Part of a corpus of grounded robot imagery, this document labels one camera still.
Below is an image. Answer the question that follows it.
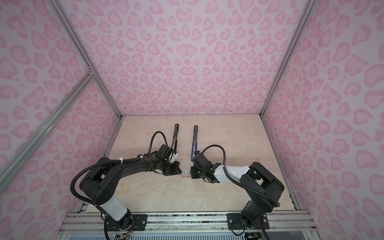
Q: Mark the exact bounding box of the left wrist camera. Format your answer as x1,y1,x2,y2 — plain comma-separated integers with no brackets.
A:
154,145,179,163

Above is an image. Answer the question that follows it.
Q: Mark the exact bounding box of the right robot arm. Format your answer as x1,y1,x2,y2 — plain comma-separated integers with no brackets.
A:
191,151,285,229

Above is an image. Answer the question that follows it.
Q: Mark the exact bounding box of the aluminium diagonal wall strut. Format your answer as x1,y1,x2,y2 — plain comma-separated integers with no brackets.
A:
1,71,95,193

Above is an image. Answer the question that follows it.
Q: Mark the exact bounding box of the aluminium front rail frame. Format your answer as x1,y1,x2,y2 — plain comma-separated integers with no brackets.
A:
57,211,320,240

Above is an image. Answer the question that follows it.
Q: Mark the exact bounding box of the red white staple box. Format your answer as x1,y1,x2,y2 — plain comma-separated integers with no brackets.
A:
180,170,192,178

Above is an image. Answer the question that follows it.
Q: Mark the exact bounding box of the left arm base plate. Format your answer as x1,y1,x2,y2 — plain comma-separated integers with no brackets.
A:
104,214,148,232

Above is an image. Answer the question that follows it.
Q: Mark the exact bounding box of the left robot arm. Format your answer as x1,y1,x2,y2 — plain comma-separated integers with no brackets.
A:
70,152,182,229

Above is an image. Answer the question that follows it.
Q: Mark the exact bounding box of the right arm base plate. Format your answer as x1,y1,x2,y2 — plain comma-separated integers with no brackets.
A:
226,213,270,230

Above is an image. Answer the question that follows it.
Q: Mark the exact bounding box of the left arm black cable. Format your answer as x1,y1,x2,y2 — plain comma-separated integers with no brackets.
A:
69,130,169,206

